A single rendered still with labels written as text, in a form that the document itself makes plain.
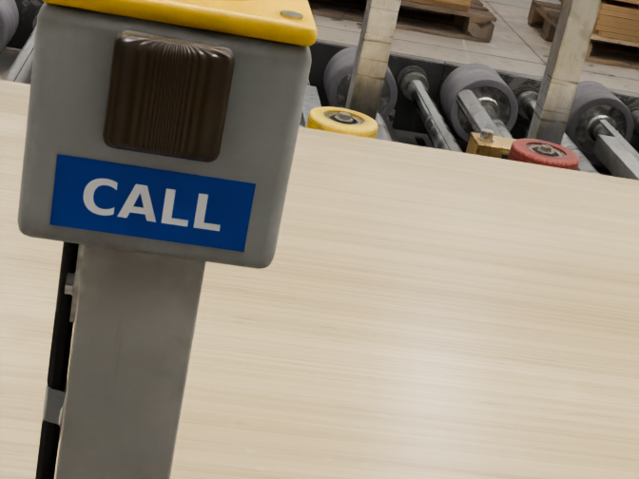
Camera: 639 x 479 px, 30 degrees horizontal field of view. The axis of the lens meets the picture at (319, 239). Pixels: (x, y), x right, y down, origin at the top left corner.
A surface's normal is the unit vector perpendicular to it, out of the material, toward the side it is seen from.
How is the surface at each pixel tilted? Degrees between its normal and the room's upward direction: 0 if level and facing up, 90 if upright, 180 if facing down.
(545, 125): 90
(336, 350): 0
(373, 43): 90
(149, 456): 90
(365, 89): 90
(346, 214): 0
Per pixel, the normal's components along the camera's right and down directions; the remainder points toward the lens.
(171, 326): 0.07, 0.40
